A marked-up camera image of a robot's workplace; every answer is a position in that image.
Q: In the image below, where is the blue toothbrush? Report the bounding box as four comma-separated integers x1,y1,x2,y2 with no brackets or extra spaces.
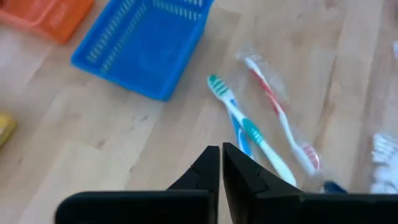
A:
228,98,253,158

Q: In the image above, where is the orange plastic basket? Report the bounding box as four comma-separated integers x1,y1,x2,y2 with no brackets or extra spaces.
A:
0,0,95,45

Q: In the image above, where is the green white toothbrush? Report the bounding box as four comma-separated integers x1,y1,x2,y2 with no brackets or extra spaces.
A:
207,73,299,188

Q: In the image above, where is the blue plastic basket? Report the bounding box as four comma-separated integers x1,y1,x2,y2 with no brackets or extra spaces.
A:
70,0,215,102

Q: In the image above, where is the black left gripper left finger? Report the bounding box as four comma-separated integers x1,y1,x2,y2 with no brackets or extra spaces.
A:
55,146,220,224

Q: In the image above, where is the yellow plastic basket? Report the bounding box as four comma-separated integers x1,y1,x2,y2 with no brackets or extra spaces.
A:
0,113,18,147

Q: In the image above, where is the red white toothbrush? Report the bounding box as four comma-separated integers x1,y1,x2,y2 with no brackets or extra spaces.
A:
236,49,324,178

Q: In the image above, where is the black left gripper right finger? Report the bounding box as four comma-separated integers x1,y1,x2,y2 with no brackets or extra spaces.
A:
222,142,398,224

